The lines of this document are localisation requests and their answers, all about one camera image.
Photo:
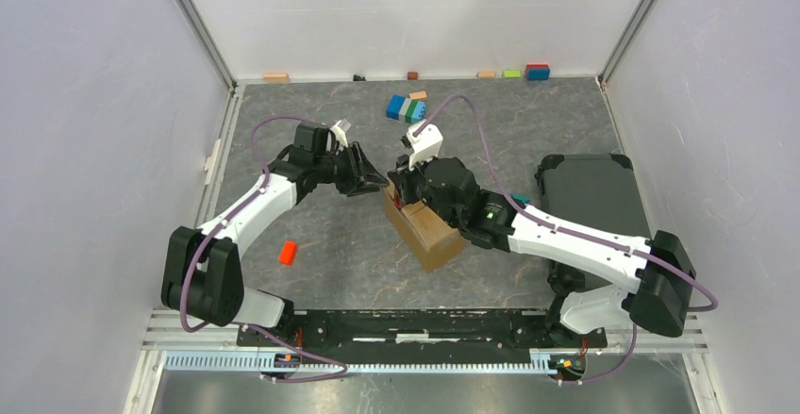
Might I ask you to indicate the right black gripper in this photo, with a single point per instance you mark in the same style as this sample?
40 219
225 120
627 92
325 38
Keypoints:
403 177

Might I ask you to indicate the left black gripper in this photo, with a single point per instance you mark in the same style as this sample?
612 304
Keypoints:
371 176

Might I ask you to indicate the brown cardboard express box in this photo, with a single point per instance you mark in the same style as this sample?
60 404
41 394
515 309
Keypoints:
430 239

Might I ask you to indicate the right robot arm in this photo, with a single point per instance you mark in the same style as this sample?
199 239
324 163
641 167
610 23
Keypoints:
649 281

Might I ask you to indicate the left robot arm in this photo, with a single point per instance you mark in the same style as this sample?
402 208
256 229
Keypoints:
203 278

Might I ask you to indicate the blue green block stack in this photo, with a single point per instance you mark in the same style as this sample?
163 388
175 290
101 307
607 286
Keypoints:
405 110

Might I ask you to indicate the small red block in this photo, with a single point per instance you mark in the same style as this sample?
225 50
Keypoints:
288 253

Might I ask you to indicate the teal triangular block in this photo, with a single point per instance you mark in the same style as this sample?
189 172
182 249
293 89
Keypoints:
521 198

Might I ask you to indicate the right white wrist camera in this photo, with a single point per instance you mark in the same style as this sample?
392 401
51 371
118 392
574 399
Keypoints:
424 141

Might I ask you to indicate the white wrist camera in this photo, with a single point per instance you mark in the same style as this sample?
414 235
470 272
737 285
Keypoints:
339 130
424 141

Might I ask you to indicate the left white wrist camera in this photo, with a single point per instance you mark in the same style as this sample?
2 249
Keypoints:
339 130

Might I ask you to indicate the tan block at wall right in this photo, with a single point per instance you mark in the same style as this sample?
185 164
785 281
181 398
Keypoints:
485 74

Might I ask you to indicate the tan block at wall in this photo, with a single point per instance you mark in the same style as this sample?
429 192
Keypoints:
276 77
485 74

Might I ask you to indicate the tan block at wall left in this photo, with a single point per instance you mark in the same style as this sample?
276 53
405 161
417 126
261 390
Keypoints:
276 77

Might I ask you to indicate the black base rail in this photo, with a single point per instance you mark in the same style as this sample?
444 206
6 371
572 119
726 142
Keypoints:
430 336

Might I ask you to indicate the red blue block at wall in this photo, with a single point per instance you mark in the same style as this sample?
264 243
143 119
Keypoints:
537 72

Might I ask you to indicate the white toothed cable duct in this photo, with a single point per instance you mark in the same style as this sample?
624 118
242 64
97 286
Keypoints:
272 360

